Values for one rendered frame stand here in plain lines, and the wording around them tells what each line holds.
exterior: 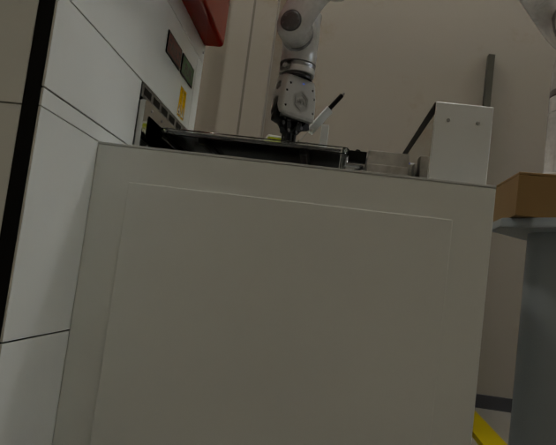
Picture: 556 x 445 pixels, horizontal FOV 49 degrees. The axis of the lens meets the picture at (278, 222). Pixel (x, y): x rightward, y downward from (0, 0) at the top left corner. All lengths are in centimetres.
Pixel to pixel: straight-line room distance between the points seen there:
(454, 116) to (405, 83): 308
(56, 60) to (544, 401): 106
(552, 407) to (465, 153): 56
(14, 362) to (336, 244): 48
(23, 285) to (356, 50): 354
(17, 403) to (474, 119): 80
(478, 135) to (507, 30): 330
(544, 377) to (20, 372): 96
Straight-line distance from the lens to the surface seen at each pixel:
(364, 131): 402
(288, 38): 139
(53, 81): 87
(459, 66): 419
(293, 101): 140
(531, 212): 129
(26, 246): 84
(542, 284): 134
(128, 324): 97
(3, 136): 85
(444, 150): 103
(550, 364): 134
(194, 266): 95
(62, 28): 89
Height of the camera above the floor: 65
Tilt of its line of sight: 5 degrees up
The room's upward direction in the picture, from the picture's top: 7 degrees clockwise
